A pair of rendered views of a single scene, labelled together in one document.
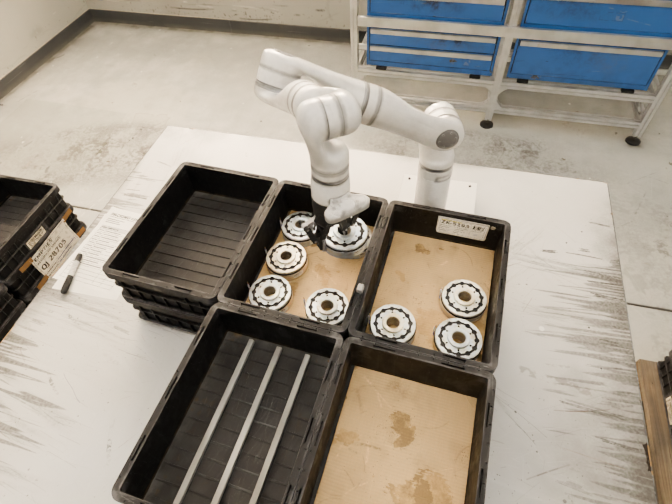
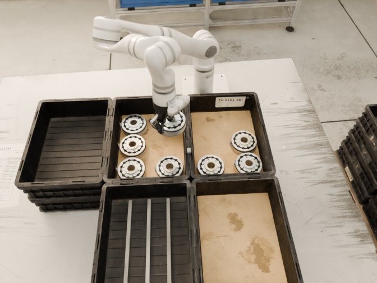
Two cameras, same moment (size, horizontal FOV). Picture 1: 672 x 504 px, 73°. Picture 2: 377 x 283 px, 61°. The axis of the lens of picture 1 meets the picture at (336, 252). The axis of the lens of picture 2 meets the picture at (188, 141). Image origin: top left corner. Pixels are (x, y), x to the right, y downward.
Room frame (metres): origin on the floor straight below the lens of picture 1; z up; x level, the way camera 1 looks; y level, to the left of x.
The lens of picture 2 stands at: (-0.04, 0.21, 1.88)
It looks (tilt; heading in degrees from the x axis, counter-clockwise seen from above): 54 degrees down; 337
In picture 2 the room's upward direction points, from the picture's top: straight up
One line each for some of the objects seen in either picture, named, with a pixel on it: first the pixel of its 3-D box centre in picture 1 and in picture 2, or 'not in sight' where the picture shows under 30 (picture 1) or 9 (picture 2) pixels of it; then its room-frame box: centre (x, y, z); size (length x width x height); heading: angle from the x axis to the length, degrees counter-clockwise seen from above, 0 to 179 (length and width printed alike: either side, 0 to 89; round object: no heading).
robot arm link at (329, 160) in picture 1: (324, 139); (160, 67); (0.62, 0.01, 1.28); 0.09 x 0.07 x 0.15; 110
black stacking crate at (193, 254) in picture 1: (203, 237); (72, 146); (0.78, 0.34, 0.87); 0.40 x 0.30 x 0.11; 160
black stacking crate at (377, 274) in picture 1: (432, 288); (225, 140); (0.57, -0.22, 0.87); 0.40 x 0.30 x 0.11; 160
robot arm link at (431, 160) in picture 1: (439, 138); (204, 51); (0.93, -0.29, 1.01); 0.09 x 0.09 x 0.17; 2
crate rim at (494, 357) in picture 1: (435, 276); (226, 132); (0.57, -0.22, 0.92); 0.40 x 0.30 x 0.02; 160
